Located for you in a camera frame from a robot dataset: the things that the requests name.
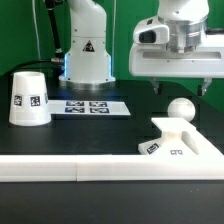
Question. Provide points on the white lamp bulb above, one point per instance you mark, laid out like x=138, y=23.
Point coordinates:
x=181, y=108

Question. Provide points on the white lamp base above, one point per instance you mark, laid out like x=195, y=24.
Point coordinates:
x=172, y=142

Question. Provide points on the white L-shaped corner fence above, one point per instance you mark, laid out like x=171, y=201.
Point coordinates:
x=206, y=164

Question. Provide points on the white lamp hood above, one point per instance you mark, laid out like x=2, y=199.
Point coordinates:
x=29, y=99

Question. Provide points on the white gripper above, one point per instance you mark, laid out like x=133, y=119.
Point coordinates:
x=205, y=61

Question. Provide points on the white marker sheet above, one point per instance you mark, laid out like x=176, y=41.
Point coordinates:
x=113, y=108

